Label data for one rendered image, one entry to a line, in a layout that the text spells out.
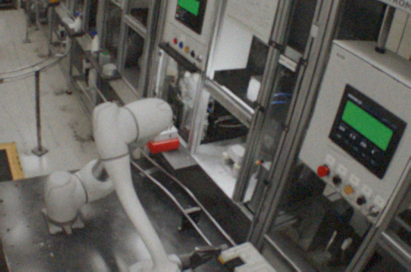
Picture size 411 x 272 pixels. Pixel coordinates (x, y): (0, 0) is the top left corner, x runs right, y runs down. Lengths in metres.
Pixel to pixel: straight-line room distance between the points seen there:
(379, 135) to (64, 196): 1.31
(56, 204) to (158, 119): 0.68
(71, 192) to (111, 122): 0.58
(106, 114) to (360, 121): 0.81
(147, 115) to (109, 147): 0.18
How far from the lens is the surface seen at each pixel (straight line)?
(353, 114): 1.27
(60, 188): 1.82
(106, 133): 1.36
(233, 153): 2.03
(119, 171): 1.39
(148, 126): 1.42
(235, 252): 1.71
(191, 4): 1.96
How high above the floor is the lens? 2.12
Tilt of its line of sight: 29 degrees down
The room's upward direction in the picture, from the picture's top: 11 degrees clockwise
